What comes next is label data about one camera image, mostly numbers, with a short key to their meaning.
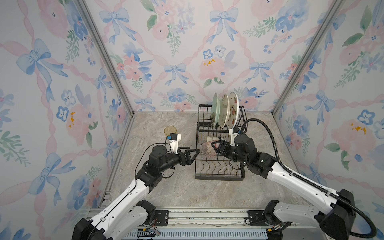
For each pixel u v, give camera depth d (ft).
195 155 2.21
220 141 2.21
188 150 2.27
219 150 2.17
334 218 1.25
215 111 4.42
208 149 2.75
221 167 2.96
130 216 1.88
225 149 2.13
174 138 2.14
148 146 2.09
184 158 2.09
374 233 1.23
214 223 2.40
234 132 2.26
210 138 3.00
